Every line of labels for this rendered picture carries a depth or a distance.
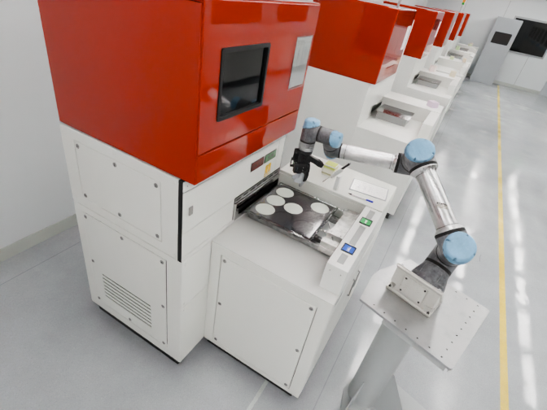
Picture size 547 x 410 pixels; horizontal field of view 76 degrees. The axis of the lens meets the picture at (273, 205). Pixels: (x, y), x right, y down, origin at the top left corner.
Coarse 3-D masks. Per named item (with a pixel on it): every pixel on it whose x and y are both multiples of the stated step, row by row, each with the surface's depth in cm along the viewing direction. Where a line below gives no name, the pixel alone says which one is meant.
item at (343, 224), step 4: (344, 216) 187; (340, 220) 183; (344, 220) 184; (348, 220) 184; (352, 220) 185; (336, 224) 180; (340, 224) 181; (344, 224) 181; (348, 224) 182; (336, 228) 177; (340, 228) 178; (344, 228) 178; (348, 228) 179; (340, 232) 175; (344, 232) 175; (320, 248) 163; (324, 248) 162; (324, 252) 163; (328, 252) 162; (332, 252) 161
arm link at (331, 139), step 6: (318, 132) 160; (324, 132) 159; (330, 132) 158; (336, 132) 158; (318, 138) 160; (324, 138) 159; (330, 138) 158; (336, 138) 157; (342, 138) 161; (324, 144) 162; (330, 144) 159; (336, 144) 158; (330, 150) 167
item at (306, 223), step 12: (276, 192) 193; (300, 204) 186; (264, 216) 172; (276, 216) 173; (288, 216) 175; (300, 216) 177; (312, 216) 178; (324, 216) 180; (288, 228) 167; (300, 228) 169; (312, 228) 170
